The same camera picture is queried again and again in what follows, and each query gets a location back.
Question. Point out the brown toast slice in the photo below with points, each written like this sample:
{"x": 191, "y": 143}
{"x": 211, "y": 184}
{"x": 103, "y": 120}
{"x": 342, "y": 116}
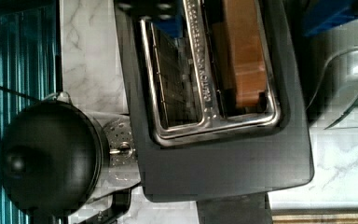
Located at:
{"x": 239, "y": 51}

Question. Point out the stainless steel sink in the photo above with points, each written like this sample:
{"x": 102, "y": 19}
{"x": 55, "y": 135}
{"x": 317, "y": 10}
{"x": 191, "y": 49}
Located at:
{"x": 331, "y": 78}

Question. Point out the black lidded steel kettle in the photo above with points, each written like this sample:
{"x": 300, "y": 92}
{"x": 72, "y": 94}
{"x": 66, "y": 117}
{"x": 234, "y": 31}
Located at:
{"x": 55, "y": 158}

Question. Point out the teal tiled backsplash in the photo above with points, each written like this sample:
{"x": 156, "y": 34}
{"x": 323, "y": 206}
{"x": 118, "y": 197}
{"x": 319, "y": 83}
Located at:
{"x": 30, "y": 67}

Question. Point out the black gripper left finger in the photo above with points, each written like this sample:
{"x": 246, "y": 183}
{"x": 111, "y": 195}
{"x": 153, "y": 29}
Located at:
{"x": 166, "y": 15}

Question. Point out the black toaster with chrome slots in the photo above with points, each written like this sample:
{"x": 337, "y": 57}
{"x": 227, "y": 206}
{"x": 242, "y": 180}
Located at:
{"x": 193, "y": 143}

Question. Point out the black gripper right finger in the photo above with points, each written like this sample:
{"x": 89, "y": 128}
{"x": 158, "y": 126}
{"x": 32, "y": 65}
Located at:
{"x": 328, "y": 14}

